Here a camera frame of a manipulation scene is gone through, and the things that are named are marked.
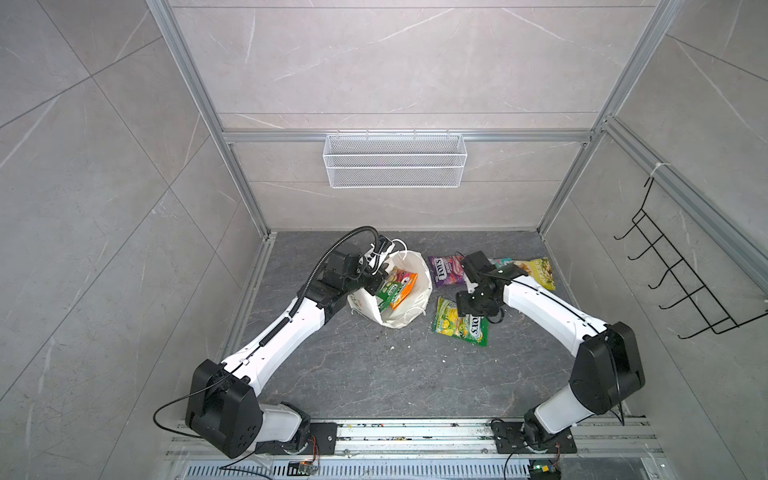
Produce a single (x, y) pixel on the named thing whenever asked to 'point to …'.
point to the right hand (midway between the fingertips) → (466, 307)
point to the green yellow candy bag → (468, 327)
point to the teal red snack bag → (500, 261)
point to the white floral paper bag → (410, 305)
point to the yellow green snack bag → (541, 271)
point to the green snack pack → (386, 294)
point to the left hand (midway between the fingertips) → (384, 256)
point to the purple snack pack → (447, 270)
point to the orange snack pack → (408, 281)
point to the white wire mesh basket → (393, 161)
